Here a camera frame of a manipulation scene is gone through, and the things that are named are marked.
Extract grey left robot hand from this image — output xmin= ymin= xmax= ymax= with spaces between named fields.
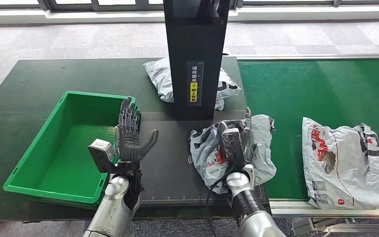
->
xmin=115 ymin=96 xmax=159 ymax=163

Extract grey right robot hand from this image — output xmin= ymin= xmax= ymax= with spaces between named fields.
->
xmin=217 ymin=107 xmax=256 ymax=163

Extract white parcel with red print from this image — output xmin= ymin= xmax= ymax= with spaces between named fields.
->
xmin=189 ymin=114 xmax=277 ymax=195

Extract white red parcel with hole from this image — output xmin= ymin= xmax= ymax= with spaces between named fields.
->
xmin=302 ymin=117 xmax=379 ymax=210

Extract black inbound scanner machine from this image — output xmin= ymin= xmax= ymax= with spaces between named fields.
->
xmin=137 ymin=0 xmax=268 ymax=207

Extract green conveyor belt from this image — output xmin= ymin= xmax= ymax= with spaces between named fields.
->
xmin=237 ymin=59 xmax=379 ymax=200

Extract white grey printed parcel bag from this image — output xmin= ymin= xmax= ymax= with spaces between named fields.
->
xmin=143 ymin=57 xmax=242 ymax=111

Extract green plastic crate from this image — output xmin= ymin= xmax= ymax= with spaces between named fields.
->
xmin=3 ymin=91 xmax=141 ymax=205

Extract black yellow instruction label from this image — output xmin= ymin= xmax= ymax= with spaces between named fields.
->
xmin=187 ymin=60 xmax=205 ymax=107

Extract dark framed window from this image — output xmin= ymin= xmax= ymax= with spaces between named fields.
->
xmin=0 ymin=0 xmax=379 ymax=13

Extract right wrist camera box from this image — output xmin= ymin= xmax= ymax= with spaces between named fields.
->
xmin=221 ymin=128 xmax=246 ymax=171

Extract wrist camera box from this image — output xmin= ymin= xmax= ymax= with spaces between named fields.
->
xmin=87 ymin=139 xmax=117 ymax=174
xmin=221 ymin=128 xmax=246 ymax=171

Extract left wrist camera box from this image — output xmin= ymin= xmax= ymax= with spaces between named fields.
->
xmin=87 ymin=139 xmax=117 ymax=174

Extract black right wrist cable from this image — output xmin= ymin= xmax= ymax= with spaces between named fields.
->
xmin=206 ymin=163 xmax=236 ymax=237

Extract aluminium conveyor frame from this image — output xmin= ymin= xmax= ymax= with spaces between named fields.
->
xmin=235 ymin=54 xmax=379 ymax=237

